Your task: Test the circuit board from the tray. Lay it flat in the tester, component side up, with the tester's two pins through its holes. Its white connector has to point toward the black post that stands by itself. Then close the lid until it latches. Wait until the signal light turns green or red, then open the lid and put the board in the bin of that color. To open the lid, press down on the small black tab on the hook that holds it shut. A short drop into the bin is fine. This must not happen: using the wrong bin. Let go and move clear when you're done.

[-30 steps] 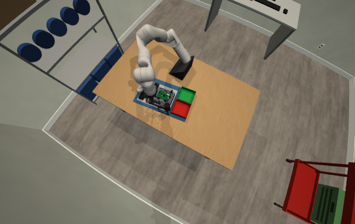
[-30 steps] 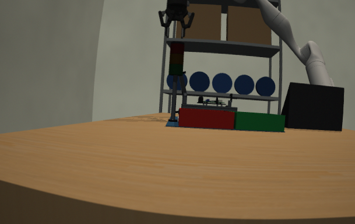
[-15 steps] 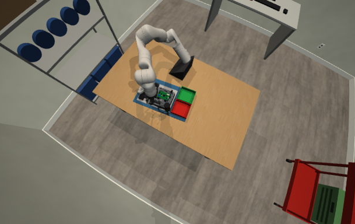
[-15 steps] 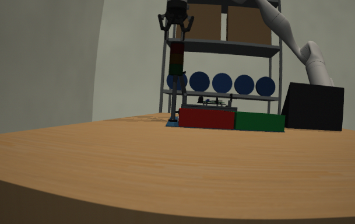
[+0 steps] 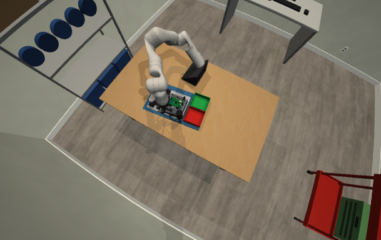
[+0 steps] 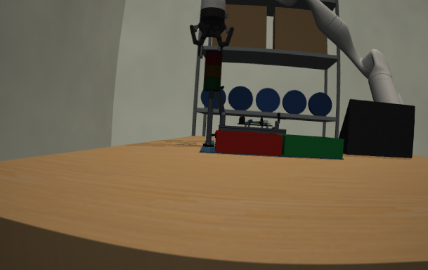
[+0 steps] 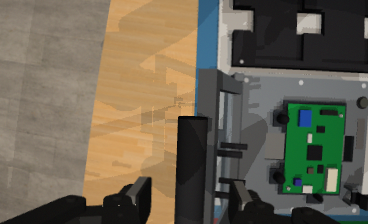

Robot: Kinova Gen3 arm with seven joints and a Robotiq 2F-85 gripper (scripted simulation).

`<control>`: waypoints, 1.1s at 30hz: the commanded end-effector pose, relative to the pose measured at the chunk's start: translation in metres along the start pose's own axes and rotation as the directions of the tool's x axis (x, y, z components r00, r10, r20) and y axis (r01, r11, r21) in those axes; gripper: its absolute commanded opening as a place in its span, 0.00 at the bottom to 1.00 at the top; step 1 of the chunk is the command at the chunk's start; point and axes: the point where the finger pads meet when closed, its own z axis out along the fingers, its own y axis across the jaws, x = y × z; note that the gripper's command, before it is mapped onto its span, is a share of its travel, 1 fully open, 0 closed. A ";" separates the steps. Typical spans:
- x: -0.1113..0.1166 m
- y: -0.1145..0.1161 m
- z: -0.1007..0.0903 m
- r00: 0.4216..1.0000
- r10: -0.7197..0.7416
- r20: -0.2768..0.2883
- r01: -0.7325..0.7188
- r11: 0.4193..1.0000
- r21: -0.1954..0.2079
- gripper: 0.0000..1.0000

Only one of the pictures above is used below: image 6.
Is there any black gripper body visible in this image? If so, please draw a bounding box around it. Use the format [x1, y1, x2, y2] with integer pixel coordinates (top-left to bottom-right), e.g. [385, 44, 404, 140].
[198, 7, 226, 38]

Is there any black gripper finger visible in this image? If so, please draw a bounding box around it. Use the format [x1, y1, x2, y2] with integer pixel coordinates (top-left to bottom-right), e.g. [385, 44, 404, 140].
[214, 25, 234, 52]
[190, 24, 209, 58]

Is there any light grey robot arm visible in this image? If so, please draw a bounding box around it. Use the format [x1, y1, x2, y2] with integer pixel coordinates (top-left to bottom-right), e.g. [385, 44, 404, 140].
[201, 0, 403, 104]

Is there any red bin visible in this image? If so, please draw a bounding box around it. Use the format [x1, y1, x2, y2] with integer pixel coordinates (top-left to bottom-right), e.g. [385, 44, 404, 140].
[215, 130, 283, 156]

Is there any green square bin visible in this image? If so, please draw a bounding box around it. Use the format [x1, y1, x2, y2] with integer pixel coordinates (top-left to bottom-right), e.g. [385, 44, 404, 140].
[279, 134, 344, 159]

